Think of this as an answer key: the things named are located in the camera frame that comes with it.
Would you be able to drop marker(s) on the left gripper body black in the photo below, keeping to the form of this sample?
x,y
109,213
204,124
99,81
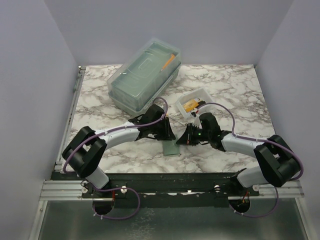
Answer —
x,y
158,130

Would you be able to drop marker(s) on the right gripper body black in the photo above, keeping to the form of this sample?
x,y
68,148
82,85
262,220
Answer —
x,y
199,134

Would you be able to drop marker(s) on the green leather card holder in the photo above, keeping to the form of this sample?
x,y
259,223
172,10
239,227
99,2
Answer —
x,y
170,148

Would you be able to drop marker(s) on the white card tray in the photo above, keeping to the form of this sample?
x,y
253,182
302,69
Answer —
x,y
201,95

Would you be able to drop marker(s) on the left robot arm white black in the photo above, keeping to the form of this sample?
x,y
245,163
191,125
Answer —
x,y
85,151

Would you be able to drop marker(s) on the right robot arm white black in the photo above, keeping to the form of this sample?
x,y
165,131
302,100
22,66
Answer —
x,y
276,165

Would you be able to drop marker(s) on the clear plastic storage box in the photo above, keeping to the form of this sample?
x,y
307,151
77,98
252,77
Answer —
x,y
140,80

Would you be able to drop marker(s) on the orange tool inside box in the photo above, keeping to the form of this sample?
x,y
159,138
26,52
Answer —
x,y
172,57

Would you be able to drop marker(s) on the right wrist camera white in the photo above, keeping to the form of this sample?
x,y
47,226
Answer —
x,y
196,121

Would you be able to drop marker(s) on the black front mounting rail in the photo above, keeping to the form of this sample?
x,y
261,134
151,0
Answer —
x,y
168,190

